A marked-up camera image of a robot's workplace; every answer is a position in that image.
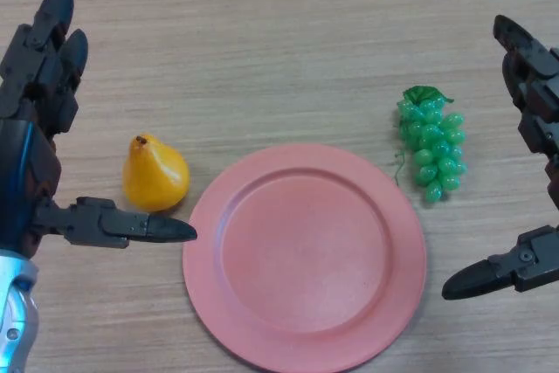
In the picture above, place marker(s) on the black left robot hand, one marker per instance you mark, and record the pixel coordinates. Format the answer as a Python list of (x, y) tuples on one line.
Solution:
[(26, 159)]

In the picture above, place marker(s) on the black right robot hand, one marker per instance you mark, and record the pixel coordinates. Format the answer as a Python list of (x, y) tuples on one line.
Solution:
[(537, 84)]

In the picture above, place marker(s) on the yellow pear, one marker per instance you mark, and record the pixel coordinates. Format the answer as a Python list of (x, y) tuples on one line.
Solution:
[(155, 174)]

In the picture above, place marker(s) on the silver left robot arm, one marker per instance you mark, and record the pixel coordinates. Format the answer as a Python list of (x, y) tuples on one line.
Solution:
[(15, 312)]

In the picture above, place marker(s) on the pink round plate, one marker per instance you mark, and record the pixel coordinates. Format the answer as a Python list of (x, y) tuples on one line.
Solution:
[(304, 258)]

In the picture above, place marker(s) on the green grape bunch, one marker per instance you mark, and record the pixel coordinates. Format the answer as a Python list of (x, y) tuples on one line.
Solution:
[(432, 146)]

